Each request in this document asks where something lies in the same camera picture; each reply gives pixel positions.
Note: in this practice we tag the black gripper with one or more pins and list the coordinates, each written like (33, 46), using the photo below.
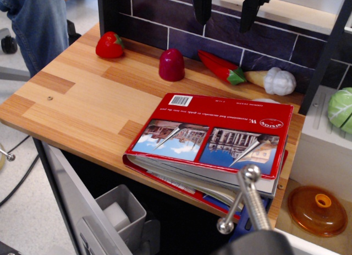
(202, 9)

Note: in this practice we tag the red hardcover book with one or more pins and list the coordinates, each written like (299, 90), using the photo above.
(197, 144)

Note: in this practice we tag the grey open cabinet door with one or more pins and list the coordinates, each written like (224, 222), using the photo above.
(89, 229)

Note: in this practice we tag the red toy chili pepper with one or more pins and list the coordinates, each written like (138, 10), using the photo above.
(224, 70)

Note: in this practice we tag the dark red toy plum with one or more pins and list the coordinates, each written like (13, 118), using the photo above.
(171, 65)

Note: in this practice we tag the white toy ice cream cone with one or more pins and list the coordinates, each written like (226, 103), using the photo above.
(275, 81)

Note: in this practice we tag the red toy strawberry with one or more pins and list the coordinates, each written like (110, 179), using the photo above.
(110, 45)

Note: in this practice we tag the green toy cabbage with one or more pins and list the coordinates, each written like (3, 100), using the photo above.
(339, 109)

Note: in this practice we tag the white toy sink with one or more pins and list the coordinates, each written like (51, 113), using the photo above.
(323, 159)

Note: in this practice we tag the person in blue jeans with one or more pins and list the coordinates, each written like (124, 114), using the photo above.
(40, 28)

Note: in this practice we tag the black chair caster wheel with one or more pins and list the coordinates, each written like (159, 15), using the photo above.
(9, 45)

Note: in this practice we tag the blue clamp body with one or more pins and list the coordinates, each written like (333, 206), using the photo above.
(243, 227)

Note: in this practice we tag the orange transparent pot lid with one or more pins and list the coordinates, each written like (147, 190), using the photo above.
(317, 211)

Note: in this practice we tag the white block in bin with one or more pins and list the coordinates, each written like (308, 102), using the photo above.
(116, 216)

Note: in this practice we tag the grey plastic bin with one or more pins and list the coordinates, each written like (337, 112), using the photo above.
(121, 194)

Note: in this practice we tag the metal knob at left edge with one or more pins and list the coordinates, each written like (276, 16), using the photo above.
(8, 156)

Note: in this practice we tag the black vertical frame post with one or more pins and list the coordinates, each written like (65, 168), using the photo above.
(329, 49)

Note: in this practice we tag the metal clamp screw handle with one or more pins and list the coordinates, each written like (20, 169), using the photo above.
(247, 178)

